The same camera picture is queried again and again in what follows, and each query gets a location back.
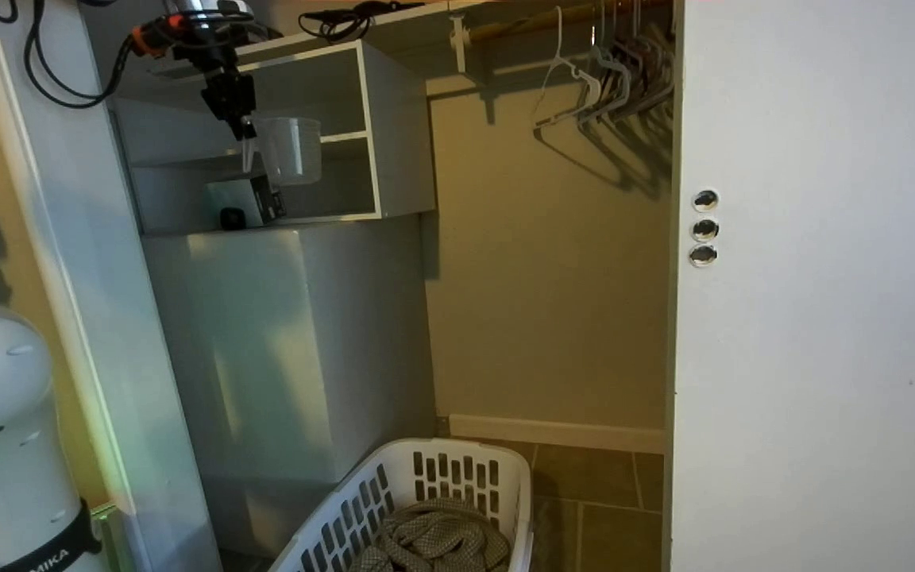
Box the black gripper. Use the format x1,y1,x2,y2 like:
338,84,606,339
187,23,265,175

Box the clear plastic jar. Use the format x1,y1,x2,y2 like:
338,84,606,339
252,111,326,192

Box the white two-level shelf unit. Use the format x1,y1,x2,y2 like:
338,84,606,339
106,37,440,238

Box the small white box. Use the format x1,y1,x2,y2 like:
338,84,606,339
204,175,284,230

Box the grey metal cabinet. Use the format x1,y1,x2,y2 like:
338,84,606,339
143,216,440,559

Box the tall grey panel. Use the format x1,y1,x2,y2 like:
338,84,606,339
0,0,222,572

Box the metal clothes hangers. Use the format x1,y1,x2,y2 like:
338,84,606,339
573,26,681,201

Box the white plastic laundry basket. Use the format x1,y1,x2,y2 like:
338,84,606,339
268,435,537,572

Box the dark plastic hanger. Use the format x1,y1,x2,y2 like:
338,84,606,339
594,5,681,132

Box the grey clothes pile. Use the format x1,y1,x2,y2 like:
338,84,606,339
342,501,516,572

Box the white closet door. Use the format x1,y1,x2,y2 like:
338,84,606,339
665,0,915,572

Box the orange cable connector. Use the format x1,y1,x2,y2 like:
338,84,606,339
125,18,180,61

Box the black straps bundle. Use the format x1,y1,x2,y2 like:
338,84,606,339
295,0,430,48

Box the white rod bracket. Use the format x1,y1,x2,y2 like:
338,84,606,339
444,13,478,76

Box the white wire hanger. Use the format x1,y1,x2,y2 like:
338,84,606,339
531,7,641,194

